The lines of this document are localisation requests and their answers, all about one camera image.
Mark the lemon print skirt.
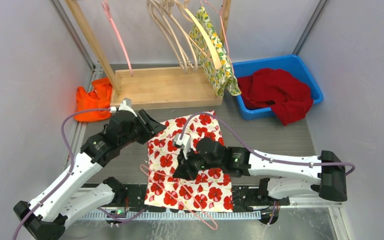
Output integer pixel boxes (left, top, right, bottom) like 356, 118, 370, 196
188, 6, 242, 97

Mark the cream wooden hanger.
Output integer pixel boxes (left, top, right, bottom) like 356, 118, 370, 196
174, 0, 222, 70

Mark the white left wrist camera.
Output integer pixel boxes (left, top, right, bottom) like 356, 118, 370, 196
109, 98, 138, 117

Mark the wooden hanger rack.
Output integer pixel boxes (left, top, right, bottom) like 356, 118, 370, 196
66, 0, 223, 109

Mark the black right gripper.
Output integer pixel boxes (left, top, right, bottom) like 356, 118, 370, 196
173, 146, 223, 181

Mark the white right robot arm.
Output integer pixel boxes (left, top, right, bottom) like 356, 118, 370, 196
172, 134, 348, 206

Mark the thin pink wire hanger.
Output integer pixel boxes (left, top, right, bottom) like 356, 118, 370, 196
194, 0, 233, 76

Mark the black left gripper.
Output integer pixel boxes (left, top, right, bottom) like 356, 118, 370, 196
119, 109, 165, 149

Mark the thick pink hanger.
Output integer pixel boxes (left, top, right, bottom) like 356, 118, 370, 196
101, 0, 134, 77

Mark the orange cloth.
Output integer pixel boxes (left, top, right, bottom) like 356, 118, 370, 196
74, 77, 113, 123

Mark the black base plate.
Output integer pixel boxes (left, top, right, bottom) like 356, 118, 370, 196
104, 184, 275, 215

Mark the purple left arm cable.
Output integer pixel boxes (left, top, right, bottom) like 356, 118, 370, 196
11, 106, 118, 240

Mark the dark red cloth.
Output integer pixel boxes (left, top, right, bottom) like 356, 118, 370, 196
237, 68, 314, 126

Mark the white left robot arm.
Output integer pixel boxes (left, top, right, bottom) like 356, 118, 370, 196
12, 107, 166, 240

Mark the beige wooden hanger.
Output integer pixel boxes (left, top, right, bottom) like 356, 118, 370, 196
164, 0, 198, 72
146, 0, 188, 72

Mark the red poppy print cloth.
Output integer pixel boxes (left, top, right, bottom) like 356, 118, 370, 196
145, 114, 233, 212

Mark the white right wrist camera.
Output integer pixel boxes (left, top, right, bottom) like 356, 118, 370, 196
173, 133, 192, 160

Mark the blue plastic bin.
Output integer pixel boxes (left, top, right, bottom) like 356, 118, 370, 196
232, 54, 324, 121

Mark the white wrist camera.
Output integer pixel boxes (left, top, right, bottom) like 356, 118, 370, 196
109, 98, 138, 117
173, 133, 192, 160

